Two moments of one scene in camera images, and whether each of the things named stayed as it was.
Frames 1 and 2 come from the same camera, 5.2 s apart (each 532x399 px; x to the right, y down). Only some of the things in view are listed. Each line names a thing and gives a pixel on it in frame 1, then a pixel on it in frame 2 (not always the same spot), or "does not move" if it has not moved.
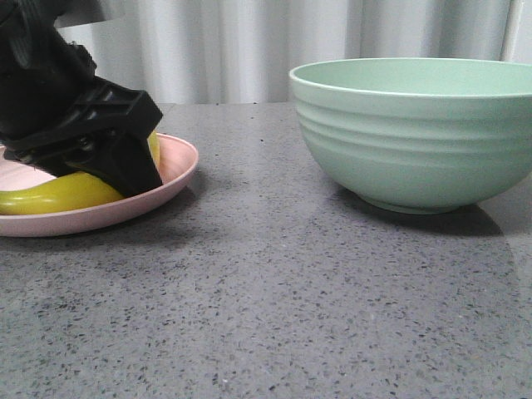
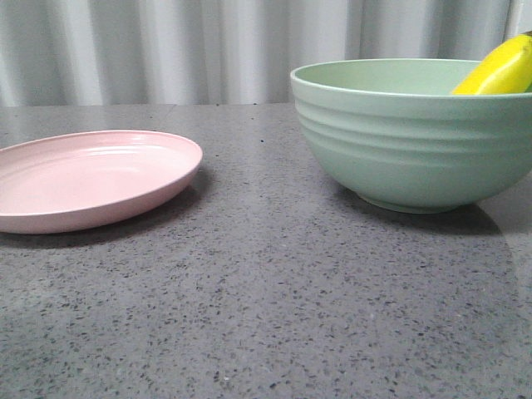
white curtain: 242,51 does not move
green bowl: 419,135 does not move
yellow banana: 62,192 -> 505,69
